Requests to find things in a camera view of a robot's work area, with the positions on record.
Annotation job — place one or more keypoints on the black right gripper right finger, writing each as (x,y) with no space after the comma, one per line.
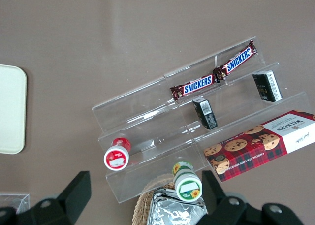
(233,212)

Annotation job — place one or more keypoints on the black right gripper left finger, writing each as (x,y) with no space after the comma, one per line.
(56,210)

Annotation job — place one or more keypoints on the light tan wicker basket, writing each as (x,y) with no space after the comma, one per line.
(141,207)

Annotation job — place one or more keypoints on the cream plastic tray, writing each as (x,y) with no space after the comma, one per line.
(11,109)

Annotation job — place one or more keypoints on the clear acrylic bottle rack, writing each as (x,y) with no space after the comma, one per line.
(12,201)

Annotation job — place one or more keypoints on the green lid yogurt cup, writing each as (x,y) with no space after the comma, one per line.
(188,188)

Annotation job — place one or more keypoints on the silver foil packet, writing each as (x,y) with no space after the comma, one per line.
(177,212)

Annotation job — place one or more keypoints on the red tartan cookie box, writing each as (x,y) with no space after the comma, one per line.
(258,146)

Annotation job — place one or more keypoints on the red lid yogurt cup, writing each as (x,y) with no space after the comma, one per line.
(116,157)

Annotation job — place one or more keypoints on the small black box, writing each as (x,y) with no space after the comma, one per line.
(267,86)
(205,114)

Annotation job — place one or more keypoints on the brown Snickers bar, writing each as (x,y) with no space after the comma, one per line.
(237,60)
(197,83)

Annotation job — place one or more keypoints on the clear acrylic step shelf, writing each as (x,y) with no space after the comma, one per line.
(147,106)

